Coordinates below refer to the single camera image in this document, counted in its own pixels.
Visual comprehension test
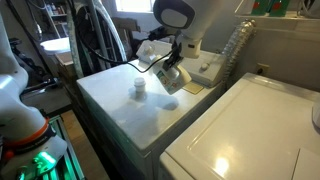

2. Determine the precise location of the green box on shelf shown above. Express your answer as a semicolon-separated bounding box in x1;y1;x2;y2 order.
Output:
251;0;290;17

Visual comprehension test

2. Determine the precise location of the wall power outlet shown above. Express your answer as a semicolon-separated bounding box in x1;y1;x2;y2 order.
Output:
256;63;269;76

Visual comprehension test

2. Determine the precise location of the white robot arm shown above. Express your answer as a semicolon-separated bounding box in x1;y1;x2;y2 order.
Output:
0;0;222;180

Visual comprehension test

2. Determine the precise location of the silver flexible vent hose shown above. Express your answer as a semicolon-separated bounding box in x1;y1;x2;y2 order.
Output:
221;18;258;88

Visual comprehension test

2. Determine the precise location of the white bottle cap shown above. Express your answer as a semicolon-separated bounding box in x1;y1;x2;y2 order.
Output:
134;77;146;99

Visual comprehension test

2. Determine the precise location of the white dryer with control panel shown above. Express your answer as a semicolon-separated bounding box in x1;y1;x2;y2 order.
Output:
77;41;226;180

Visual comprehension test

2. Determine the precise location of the yellow lint trap cover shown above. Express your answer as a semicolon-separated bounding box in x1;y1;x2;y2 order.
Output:
183;82;203;94

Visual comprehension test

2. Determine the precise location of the white washing machine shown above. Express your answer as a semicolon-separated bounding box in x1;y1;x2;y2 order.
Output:
158;73;320;180

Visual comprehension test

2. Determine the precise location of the white detergent bottle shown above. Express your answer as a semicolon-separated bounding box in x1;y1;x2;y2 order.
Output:
153;60;192;95

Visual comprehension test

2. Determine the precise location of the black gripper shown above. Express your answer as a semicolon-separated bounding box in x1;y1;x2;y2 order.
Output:
162;42;182;71

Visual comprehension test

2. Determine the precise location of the window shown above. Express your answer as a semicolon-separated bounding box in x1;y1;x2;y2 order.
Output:
115;0;154;13

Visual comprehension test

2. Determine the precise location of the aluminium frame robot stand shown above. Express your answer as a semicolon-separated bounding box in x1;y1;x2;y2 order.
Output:
40;115;86;180

